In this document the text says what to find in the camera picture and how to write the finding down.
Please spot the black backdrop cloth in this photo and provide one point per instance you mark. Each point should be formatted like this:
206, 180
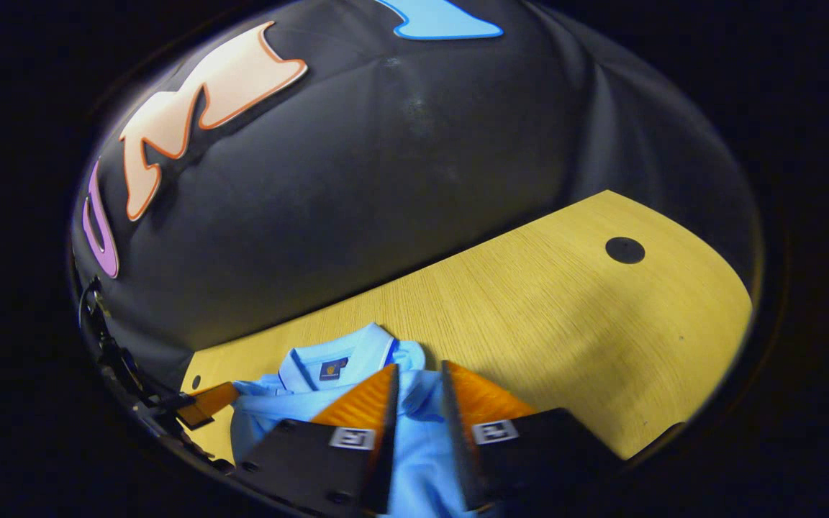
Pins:
386, 180

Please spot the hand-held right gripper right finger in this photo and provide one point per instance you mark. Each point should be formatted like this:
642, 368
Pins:
458, 446

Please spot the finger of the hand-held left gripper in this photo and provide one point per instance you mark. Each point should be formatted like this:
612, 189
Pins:
206, 404

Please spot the light blue T-shirt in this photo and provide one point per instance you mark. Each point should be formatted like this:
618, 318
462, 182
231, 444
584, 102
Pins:
299, 403

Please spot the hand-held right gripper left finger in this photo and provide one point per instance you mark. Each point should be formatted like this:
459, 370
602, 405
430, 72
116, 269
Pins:
384, 446

